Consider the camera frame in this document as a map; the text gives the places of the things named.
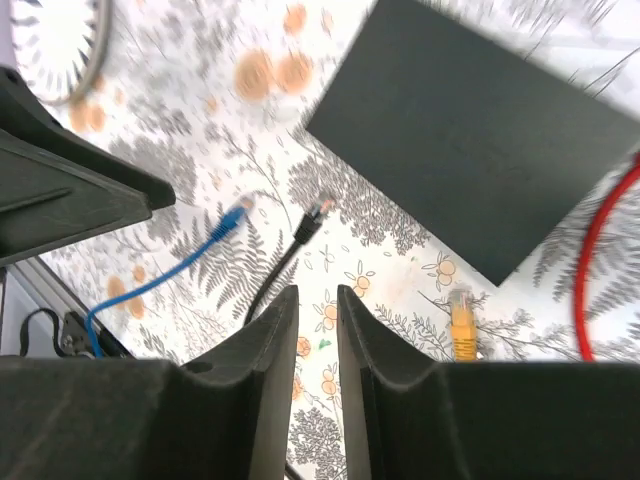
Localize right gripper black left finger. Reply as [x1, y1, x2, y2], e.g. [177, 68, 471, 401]
[1, 285, 299, 479]

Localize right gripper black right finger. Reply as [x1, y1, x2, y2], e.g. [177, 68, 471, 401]
[337, 286, 639, 479]

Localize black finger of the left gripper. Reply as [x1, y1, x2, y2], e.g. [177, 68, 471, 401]
[1, 67, 176, 266]

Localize yellow ethernet cable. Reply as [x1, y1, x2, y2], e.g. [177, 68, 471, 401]
[447, 285, 479, 362]

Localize blue ethernet cable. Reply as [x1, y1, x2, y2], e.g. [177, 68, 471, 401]
[85, 195, 256, 360]

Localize black ethernet cable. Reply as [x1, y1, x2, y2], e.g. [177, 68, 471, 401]
[242, 197, 336, 327]

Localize dark grey network switch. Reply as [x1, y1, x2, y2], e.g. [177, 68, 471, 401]
[307, 1, 639, 285]

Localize red ethernet cable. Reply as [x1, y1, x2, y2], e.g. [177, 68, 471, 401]
[573, 154, 640, 362]

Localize blue striped white plate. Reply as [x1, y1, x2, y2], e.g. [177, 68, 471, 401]
[9, 0, 113, 106]

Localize floral patterned table mat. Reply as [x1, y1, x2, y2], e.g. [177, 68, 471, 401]
[9, 0, 640, 480]

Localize aluminium frame rail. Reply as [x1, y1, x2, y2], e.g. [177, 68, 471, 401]
[0, 257, 136, 360]

